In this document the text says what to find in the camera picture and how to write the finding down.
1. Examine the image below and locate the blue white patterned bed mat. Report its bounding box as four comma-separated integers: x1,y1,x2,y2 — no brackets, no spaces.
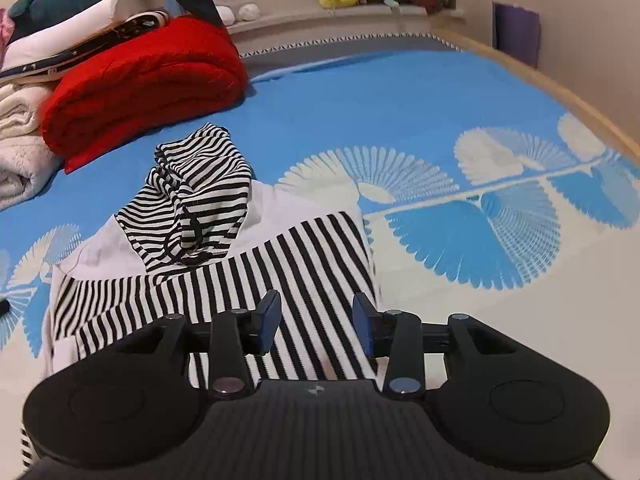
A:
0,30,640,461

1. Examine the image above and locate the pink cloth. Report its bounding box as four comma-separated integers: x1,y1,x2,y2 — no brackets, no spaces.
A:
0,7,16,61

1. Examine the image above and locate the white windowsill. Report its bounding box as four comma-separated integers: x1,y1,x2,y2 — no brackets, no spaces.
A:
225,0,451,37

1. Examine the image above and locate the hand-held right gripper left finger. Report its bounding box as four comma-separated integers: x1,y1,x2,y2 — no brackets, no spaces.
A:
107,290,282,402

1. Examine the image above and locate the white black striped hoodie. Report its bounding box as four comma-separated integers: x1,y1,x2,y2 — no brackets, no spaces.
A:
20,122,384,466

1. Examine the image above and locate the white cloth with dark trim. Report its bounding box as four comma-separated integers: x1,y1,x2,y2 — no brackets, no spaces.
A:
0,0,173,86

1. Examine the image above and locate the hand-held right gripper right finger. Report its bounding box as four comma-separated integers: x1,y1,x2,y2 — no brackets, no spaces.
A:
352,292,531,402

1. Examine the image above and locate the cream folded blanket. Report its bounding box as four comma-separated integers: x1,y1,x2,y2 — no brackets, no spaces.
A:
0,80,66,213

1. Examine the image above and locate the red folded blanket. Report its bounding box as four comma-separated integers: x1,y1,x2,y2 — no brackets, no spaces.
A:
39,15,250,175

